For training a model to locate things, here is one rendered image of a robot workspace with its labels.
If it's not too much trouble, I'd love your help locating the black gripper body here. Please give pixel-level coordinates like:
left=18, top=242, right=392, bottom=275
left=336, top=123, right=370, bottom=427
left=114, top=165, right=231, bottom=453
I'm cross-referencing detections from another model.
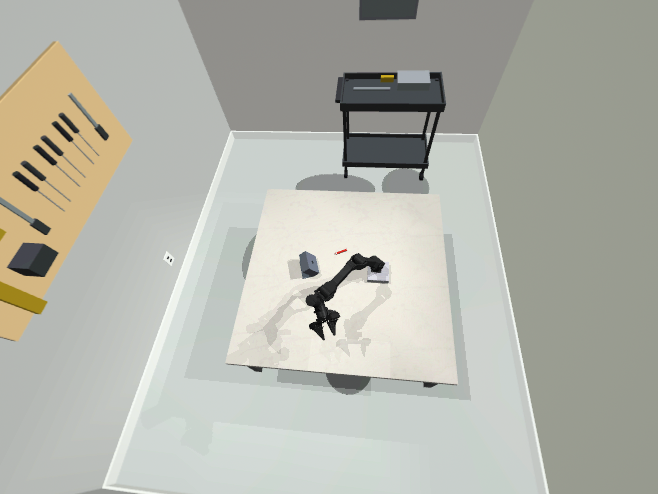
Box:
left=309, top=305, right=340, bottom=329

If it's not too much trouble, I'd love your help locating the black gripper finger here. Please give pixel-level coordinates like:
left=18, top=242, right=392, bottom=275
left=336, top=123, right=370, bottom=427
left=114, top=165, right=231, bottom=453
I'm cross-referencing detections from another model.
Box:
left=312, top=326, right=325, bottom=340
left=327, top=319, right=339, bottom=336

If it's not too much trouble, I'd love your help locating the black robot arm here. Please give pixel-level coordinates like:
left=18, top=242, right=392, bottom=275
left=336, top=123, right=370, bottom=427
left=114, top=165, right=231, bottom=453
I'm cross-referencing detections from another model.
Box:
left=306, top=253, right=385, bottom=309

